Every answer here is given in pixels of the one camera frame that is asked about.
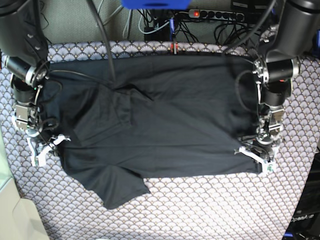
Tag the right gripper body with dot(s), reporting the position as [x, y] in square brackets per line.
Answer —
[38, 141]

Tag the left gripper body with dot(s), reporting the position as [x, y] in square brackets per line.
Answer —
[266, 152]

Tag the dark navy T-shirt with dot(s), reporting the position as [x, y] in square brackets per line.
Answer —
[163, 116]

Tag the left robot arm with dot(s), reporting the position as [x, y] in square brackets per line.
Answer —
[277, 63]

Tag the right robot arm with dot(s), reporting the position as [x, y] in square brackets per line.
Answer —
[25, 50]

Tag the fan patterned tablecloth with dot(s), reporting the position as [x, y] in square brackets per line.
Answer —
[242, 206]

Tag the beige cabinet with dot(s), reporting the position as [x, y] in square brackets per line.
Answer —
[19, 217]

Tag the black OpenArm case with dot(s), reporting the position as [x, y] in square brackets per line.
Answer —
[305, 223]

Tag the red table clamp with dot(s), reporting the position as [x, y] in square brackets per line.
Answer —
[174, 48]

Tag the white power strip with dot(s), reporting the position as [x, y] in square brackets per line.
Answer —
[216, 15]

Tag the blue plastic mount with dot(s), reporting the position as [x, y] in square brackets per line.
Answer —
[156, 4]

